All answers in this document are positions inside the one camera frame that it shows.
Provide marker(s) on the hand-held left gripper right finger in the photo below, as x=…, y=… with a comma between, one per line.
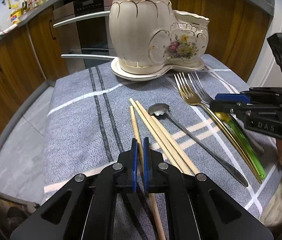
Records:
x=146, y=160

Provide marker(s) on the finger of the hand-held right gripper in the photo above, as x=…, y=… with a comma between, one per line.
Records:
x=226, y=106
x=231, y=98

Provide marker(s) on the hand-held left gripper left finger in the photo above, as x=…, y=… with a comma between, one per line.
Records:
x=134, y=160

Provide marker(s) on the silver fork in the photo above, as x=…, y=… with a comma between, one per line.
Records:
x=198, y=87

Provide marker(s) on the wooden chopstick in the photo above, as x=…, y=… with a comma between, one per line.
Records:
x=146, y=121
x=156, y=127
x=134, y=125
x=181, y=151

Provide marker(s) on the silver scalloped spoon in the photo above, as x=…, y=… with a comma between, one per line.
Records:
x=206, y=150

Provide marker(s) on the floral ceramic utensil holder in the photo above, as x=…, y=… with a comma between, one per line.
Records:
x=136, y=35

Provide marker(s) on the gold fork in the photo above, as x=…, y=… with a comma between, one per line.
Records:
x=188, y=95

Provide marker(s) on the grey striped tablecloth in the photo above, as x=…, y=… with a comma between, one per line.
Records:
x=80, y=130

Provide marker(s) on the wooden base cabinet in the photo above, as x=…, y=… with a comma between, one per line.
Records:
x=10, y=67
x=231, y=30

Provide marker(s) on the beige fleece clothing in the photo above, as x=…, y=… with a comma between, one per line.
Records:
x=278, y=205

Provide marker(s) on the cream ceramic saucer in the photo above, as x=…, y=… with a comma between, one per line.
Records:
x=131, y=77

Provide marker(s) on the grey stone countertop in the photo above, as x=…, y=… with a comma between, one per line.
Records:
x=258, y=0

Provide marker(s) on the built-in oven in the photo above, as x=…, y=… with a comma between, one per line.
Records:
x=90, y=35

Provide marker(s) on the dish towel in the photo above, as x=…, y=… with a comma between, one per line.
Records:
x=5, y=31

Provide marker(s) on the yellow oil bottle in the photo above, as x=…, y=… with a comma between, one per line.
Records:
x=17, y=16

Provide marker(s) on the row of condiment bottles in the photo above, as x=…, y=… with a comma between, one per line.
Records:
x=34, y=2

